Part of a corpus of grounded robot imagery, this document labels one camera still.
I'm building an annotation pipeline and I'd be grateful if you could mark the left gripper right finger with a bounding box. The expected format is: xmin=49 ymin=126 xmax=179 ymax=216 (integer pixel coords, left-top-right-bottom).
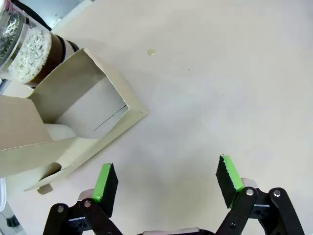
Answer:
xmin=215 ymin=154 xmax=306 ymax=235

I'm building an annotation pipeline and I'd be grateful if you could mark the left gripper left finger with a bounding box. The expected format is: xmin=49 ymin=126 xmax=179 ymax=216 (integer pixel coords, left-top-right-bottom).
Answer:
xmin=43 ymin=162 xmax=123 ymax=235

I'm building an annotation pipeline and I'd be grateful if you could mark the brown cardboard cup carrier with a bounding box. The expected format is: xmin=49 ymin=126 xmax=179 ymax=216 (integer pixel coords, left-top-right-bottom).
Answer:
xmin=0 ymin=47 xmax=149 ymax=195

